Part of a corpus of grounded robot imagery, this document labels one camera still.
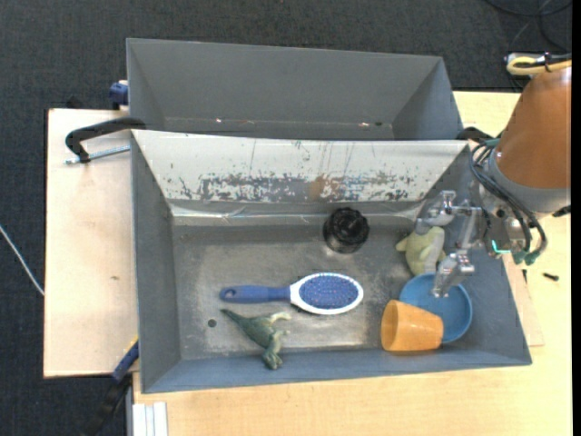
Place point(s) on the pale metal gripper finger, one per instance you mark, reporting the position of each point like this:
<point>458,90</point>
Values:
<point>449,273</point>
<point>436,216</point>

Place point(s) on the pale green plush toy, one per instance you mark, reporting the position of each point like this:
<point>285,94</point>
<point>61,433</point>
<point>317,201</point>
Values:
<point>424,252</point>

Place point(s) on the blue bowl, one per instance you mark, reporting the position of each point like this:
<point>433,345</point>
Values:
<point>454,311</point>

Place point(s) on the small black screw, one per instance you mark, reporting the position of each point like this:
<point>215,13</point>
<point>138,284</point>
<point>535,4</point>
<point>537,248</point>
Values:
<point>551,276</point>

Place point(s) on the orange plastic cup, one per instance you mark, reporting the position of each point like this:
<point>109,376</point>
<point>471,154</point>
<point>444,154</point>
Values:
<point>408,327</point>

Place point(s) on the black ribbed round cap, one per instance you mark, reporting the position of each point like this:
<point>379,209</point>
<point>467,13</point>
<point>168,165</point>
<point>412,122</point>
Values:
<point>346,230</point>

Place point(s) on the blue and white hairbrush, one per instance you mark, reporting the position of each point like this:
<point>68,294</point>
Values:
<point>324,293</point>

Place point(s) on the grey metal bin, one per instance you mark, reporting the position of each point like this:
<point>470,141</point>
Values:
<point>254,252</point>

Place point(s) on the green toy dinosaur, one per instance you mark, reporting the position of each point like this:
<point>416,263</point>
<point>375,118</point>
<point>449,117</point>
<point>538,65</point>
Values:
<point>263,332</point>

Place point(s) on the pale wood board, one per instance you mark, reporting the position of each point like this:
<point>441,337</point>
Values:
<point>91,252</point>

